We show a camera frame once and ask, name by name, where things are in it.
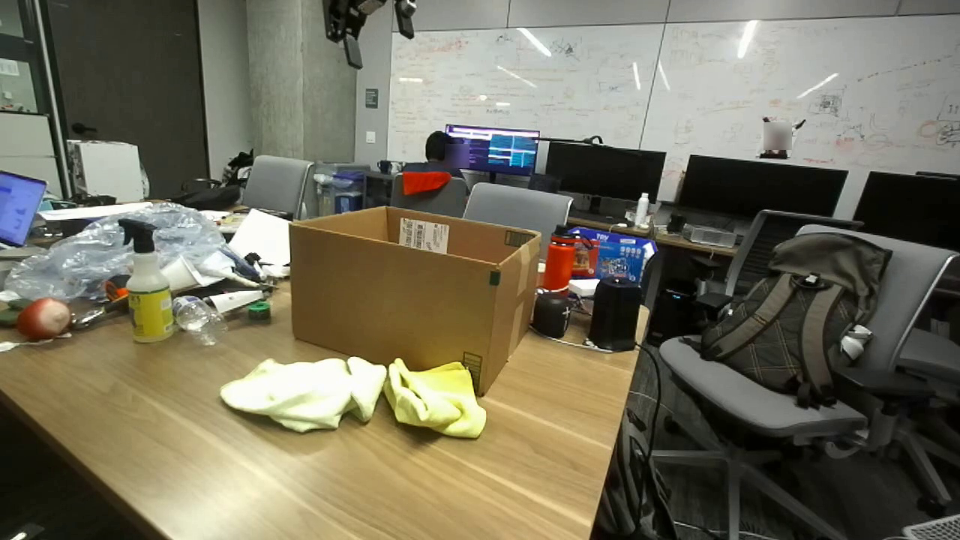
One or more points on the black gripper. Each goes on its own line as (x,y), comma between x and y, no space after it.
(348,14)

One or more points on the pale green towel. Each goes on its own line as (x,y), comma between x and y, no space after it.
(300,393)

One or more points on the brown cardboard box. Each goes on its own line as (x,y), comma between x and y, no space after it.
(390,290)

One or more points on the seated dark-haired person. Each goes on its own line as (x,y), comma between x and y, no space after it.
(441,151)

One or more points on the red cloth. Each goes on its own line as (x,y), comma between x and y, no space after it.
(423,185)

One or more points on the monitor with purple screen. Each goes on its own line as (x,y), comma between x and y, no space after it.
(498,151)

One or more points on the grey office chair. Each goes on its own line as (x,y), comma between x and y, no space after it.
(451,201)
(514,212)
(760,406)
(277,185)

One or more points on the white paper sheet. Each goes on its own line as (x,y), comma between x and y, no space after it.
(263,240)

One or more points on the dark door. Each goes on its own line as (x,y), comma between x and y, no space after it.
(129,70)

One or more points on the black computer monitor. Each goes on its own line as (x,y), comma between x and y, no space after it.
(910,206)
(760,185)
(603,169)

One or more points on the red water bottle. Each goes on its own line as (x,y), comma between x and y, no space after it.
(560,264)

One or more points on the green tape roll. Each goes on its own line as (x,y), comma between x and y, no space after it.
(260,309)

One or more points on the white cabinet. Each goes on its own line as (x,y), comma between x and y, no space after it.
(110,169)

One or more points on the small white bottle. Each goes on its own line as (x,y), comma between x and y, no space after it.
(643,212)

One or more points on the blue snack package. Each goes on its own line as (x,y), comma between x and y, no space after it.
(610,256)

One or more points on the small black cube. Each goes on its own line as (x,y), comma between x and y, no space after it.
(549,315)

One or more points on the crumpled clear plastic bottle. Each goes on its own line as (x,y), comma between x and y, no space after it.
(195,315)

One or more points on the spray bottle yellow label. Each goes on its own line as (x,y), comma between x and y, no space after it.
(151,309)

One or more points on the black cylindrical speaker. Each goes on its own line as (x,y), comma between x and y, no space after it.
(616,315)

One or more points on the bright yellow towel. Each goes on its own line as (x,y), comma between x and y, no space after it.
(440,400)

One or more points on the clear plastic bag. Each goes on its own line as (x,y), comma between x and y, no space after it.
(79,259)

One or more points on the open dark laptop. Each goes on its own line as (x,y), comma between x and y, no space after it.
(20,206)

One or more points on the white llama plush toy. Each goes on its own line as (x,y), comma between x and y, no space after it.
(781,138)

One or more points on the red round fruit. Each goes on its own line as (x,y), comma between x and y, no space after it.
(44,320)

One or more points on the olive green backpack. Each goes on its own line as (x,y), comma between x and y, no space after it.
(790,320)

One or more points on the grey wall switch plate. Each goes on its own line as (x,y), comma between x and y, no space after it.
(369,96)

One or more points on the wall whiteboard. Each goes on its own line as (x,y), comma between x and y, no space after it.
(600,92)

